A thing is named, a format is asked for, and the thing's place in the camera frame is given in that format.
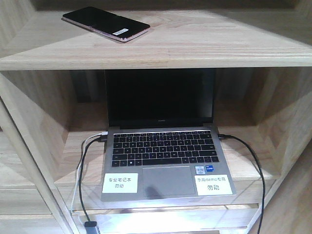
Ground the black smartphone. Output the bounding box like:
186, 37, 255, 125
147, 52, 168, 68
62, 7, 150, 42

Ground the silver laptop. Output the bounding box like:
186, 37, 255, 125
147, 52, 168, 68
101, 68, 236, 202

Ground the white label sticker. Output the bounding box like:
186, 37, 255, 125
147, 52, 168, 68
195, 175, 234, 195
102, 173, 138, 194

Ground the white right label sticker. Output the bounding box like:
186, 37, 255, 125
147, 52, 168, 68
195, 175, 234, 195

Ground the wooden shelf unit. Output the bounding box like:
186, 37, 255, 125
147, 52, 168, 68
0, 0, 312, 234

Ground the grey usb hub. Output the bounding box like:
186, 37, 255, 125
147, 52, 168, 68
84, 221, 100, 234

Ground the white laptop cable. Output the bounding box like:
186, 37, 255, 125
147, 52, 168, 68
70, 131, 108, 234

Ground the black laptop cable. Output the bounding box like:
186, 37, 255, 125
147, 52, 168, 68
217, 133, 266, 234
77, 136, 108, 224

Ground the black right laptop cable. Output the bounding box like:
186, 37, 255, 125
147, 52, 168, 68
217, 133, 266, 234

